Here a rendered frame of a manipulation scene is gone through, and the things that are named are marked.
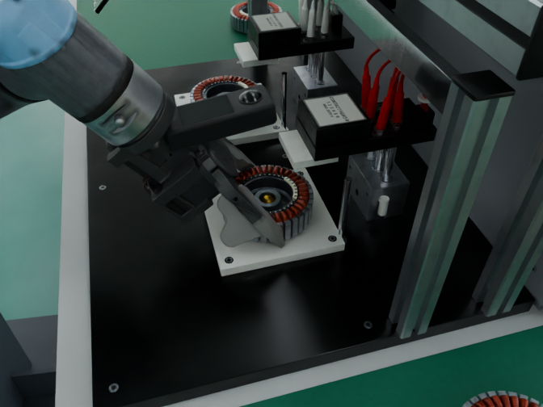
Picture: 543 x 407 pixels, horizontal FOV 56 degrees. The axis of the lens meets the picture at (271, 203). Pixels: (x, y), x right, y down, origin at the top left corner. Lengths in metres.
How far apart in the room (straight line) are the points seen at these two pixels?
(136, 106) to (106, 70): 0.04
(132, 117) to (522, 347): 0.46
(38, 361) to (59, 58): 1.16
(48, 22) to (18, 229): 1.50
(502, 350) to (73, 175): 0.61
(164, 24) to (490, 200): 0.82
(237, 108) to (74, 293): 0.29
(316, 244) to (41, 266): 1.27
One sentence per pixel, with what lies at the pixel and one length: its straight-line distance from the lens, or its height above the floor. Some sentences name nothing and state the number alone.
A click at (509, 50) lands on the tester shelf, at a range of 0.36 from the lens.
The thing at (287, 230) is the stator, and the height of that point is 0.80.
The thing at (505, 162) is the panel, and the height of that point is 0.88.
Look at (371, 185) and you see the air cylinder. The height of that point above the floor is 0.82.
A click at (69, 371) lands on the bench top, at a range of 0.58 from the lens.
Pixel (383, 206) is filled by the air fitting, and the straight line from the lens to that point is 0.63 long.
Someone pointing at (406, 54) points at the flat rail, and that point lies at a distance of 0.45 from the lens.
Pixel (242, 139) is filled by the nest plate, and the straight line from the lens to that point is 0.77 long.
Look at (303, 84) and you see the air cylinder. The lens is 0.82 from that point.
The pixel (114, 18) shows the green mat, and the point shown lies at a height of 0.75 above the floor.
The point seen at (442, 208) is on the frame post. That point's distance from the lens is 0.42.
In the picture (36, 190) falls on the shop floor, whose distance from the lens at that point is 2.04.
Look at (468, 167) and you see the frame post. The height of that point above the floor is 0.98.
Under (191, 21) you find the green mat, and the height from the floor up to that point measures 0.75.
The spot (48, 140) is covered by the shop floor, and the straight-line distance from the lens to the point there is 2.29.
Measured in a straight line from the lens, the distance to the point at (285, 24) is 0.77.
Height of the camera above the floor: 1.23
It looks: 43 degrees down
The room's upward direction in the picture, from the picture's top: straight up
